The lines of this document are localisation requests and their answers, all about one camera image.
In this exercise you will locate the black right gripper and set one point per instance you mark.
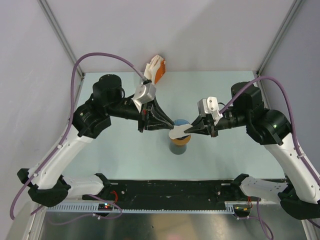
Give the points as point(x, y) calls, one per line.
point(204, 130)

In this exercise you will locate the orange filter box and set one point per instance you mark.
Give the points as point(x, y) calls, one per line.
point(159, 69)

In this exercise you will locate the single white paper filter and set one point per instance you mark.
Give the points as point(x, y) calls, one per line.
point(179, 131)

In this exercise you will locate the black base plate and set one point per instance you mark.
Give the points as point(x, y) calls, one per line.
point(173, 195)

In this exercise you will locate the white paper coffee filters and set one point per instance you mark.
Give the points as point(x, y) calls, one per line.
point(149, 69)

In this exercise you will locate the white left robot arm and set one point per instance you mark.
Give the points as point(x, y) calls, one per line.
point(46, 182)

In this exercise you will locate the glass beaker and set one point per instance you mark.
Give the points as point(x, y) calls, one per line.
point(177, 149)

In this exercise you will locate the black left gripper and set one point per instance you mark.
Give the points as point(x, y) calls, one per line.
point(147, 117)

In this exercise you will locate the blue glass dripper cone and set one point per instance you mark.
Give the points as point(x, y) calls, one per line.
point(180, 122)

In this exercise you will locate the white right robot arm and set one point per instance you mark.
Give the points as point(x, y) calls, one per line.
point(299, 195)

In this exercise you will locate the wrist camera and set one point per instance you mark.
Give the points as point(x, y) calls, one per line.
point(209, 106)
point(144, 93)

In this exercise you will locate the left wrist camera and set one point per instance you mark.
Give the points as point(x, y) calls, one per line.
point(144, 93)

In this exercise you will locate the white cable duct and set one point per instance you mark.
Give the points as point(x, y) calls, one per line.
point(97, 207)

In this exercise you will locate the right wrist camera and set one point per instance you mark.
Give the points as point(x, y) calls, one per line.
point(209, 106)

